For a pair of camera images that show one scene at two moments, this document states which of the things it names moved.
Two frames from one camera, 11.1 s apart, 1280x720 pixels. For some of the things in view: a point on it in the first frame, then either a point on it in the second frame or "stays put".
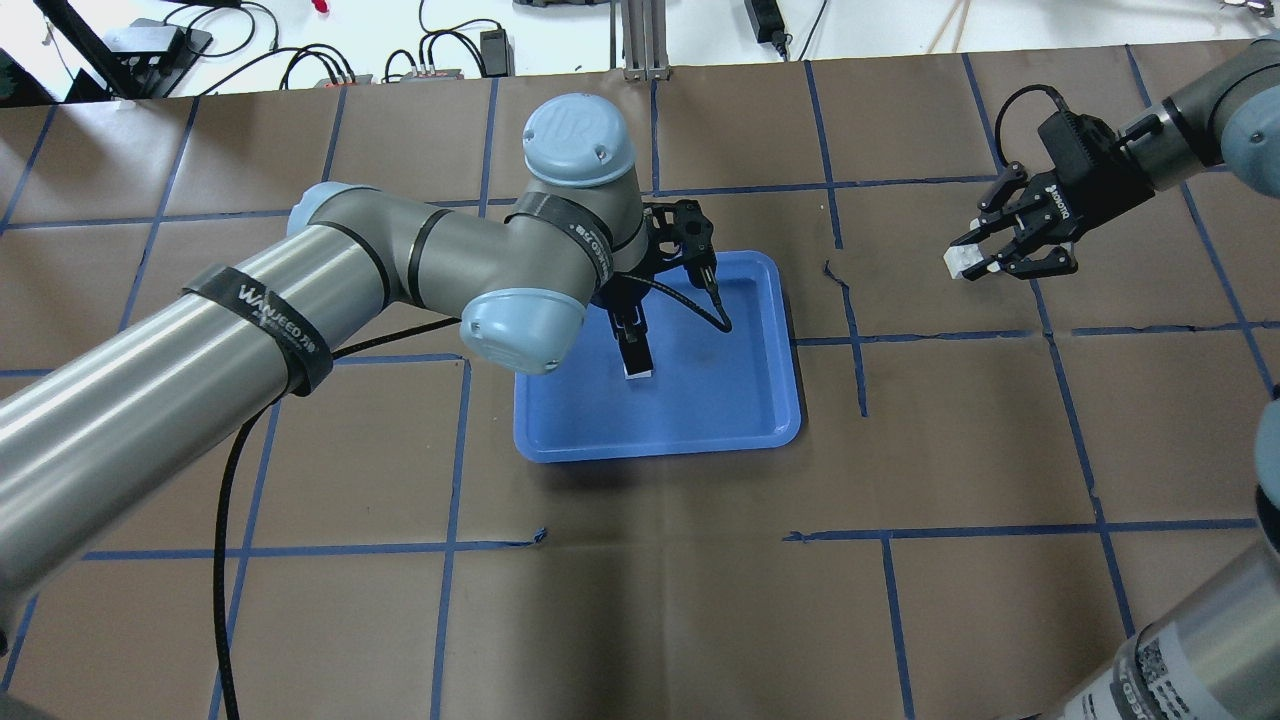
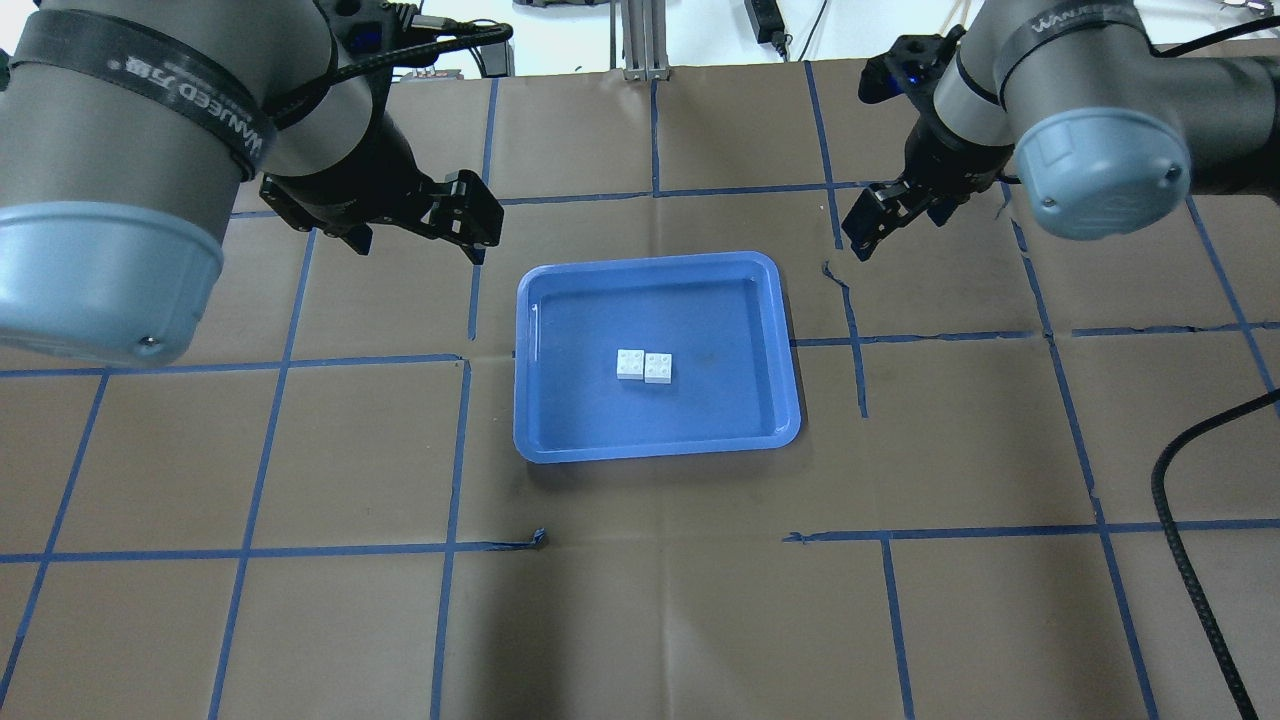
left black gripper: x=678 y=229 to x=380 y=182
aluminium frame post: x=644 y=40 stays put
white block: x=958 y=258 to x=658 y=368
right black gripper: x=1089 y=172 to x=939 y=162
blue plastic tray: x=710 y=391 stays put
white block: x=637 y=375 stays put
